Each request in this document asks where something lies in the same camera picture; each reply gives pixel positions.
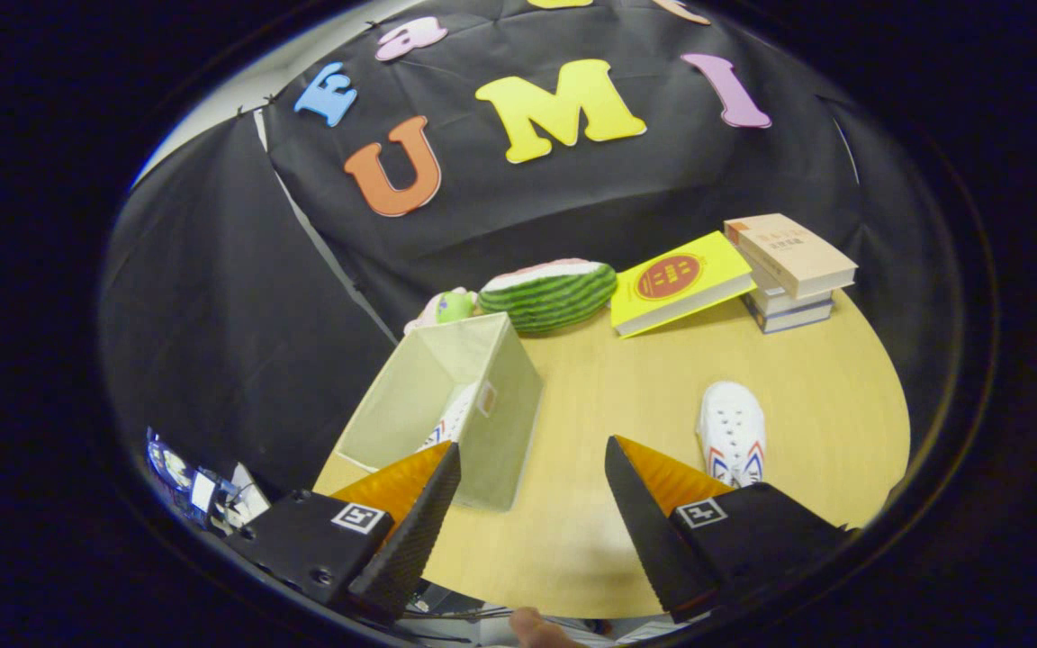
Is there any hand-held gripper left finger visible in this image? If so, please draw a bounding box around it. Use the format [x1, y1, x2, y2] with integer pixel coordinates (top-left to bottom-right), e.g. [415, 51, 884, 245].
[226, 441, 463, 624]

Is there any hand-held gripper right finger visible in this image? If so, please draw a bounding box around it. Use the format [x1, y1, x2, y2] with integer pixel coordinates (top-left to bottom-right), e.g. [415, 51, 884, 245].
[604, 435, 852, 624]

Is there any white canvas shoe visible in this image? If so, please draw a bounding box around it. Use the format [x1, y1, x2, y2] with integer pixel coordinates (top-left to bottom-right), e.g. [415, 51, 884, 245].
[418, 382, 476, 451]
[696, 380, 768, 490]

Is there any green fabric storage box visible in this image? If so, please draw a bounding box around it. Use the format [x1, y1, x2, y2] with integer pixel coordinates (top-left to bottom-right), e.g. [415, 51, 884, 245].
[336, 311, 545, 512]

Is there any pink and green plush toy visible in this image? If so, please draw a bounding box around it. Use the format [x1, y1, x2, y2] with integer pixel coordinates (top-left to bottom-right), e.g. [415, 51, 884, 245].
[403, 286, 480, 338]

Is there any watermelon slice plush toy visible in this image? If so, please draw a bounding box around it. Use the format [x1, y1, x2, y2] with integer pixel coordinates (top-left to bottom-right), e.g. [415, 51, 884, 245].
[477, 258, 618, 335]

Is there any yellow book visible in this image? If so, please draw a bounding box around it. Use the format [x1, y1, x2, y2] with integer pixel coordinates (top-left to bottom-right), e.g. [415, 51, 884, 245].
[609, 230, 756, 338]

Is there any dark blue book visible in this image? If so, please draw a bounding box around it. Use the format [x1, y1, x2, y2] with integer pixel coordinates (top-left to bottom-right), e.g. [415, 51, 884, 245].
[742, 292, 836, 335]

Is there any white book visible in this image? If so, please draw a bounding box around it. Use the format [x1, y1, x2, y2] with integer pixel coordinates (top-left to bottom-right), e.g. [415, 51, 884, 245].
[744, 261, 834, 316]

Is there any beige book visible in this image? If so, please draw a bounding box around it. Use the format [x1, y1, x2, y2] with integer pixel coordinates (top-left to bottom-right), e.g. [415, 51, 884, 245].
[724, 213, 860, 301]

